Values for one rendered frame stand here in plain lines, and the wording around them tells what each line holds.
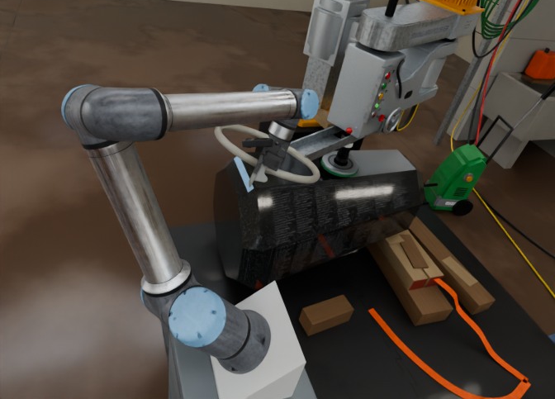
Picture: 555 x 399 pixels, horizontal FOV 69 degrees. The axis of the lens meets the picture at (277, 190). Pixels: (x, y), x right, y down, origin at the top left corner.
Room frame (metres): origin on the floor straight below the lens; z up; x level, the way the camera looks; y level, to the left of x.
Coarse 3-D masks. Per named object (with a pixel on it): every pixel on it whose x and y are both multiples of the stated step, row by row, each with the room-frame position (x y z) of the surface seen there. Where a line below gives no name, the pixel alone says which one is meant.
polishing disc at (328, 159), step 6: (324, 156) 2.01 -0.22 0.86; (330, 156) 2.02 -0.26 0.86; (324, 162) 1.95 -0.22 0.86; (330, 162) 1.96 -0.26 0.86; (348, 162) 2.00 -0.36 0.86; (354, 162) 2.02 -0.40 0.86; (330, 168) 1.90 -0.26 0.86; (336, 168) 1.92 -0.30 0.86; (342, 168) 1.93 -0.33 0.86; (348, 168) 1.94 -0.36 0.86; (354, 168) 1.96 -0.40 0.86; (348, 174) 1.89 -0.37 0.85
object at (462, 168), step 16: (512, 128) 2.99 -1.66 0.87; (480, 144) 3.17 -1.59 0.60; (448, 160) 3.08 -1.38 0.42; (464, 160) 2.98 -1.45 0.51; (480, 160) 2.95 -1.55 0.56; (432, 176) 3.11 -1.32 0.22; (448, 176) 2.95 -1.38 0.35; (464, 176) 2.91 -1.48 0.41; (432, 192) 2.99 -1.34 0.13; (448, 192) 2.91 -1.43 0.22; (464, 192) 2.94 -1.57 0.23; (432, 208) 2.92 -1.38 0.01; (448, 208) 2.92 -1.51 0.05; (464, 208) 2.91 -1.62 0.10
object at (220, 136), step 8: (216, 128) 1.42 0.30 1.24; (224, 128) 1.50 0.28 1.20; (232, 128) 1.57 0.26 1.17; (240, 128) 1.61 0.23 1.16; (248, 128) 1.64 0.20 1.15; (216, 136) 1.36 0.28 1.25; (224, 136) 1.35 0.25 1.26; (256, 136) 1.66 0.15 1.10; (264, 136) 1.66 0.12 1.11; (224, 144) 1.30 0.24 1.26; (232, 144) 1.30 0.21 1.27; (232, 152) 1.27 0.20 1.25; (240, 152) 1.26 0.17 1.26; (288, 152) 1.64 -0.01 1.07; (296, 152) 1.62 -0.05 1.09; (248, 160) 1.24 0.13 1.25; (256, 160) 1.24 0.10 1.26; (304, 160) 1.57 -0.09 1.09; (312, 168) 1.50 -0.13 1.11; (280, 176) 1.23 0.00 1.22; (288, 176) 1.25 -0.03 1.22; (296, 176) 1.27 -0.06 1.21; (304, 176) 1.30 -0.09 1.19; (312, 176) 1.35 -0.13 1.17
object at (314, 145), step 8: (328, 128) 1.90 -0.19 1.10; (336, 128) 1.96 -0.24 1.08; (304, 136) 1.76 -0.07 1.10; (312, 136) 1.79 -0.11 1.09; (320, 136) 1.86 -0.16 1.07; (328, 136) 1.90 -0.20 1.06; (336, 136) 1.92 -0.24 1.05; (352, 136) 1.89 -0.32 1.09; (296, 144) 1.70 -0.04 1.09; (304, 144) 1.75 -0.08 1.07; (312, 144) 1.78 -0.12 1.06; (320, 144) 1.80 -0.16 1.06; (328, 144) 1.82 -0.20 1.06; (336, 144) 1.78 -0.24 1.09; (344, 144) 1.84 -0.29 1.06; (304, 152) 1.68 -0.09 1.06; (312, 152) 1.63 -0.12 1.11; (320, 152) 1.68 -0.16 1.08; (328, 152) 1.73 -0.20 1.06
